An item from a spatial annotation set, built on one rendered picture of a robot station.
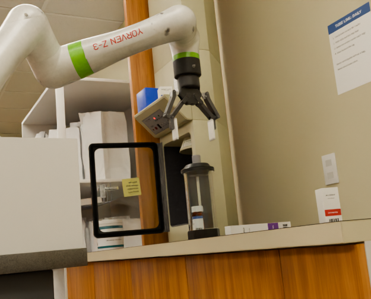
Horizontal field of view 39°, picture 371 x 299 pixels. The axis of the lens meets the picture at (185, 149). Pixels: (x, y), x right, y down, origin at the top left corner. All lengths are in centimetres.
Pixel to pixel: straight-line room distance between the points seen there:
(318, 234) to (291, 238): 8
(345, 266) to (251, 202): 149
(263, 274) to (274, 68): 130
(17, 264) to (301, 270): 59
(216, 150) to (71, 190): 94
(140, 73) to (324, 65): 85
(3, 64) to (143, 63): 109
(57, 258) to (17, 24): 70
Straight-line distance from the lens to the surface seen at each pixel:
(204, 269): 146
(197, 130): 206
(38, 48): 164
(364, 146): 194
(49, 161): 125
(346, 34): 204
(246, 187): 250
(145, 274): 183
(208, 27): 226
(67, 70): 167
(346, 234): 98
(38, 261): 119
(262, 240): 116
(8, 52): 152
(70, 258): 122
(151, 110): 217
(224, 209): 205
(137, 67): 245
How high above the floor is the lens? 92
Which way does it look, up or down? 11 degrees up
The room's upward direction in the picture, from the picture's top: 5 degrees counter-clockwise
